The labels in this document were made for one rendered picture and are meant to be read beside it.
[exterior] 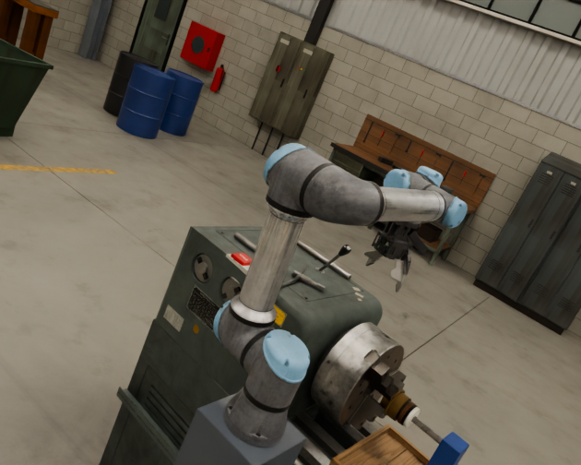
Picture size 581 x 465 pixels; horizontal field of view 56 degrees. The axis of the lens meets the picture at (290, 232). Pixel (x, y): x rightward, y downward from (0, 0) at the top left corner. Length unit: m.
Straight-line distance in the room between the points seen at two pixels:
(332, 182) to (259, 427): 0.59
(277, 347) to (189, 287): 0.73
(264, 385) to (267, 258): 0.28
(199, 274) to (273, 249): 0.70
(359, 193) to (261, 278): 0.31
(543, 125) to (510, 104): 0.53
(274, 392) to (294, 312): 0.41
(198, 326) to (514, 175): 6.79
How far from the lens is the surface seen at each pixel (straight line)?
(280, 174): 1.16
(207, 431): 1.35
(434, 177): 1.54
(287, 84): 9.47
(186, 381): 1.98
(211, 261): 1.82
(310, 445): 1.83
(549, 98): 8.36
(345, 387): 1.69
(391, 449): 1.97
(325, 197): 1.08
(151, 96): 7.81
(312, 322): 1.62
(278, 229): 1.19
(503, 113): 8.35
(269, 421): 1.31
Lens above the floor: 1.93
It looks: 18 degrees down
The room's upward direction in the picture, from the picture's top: 24 degrees clockwise
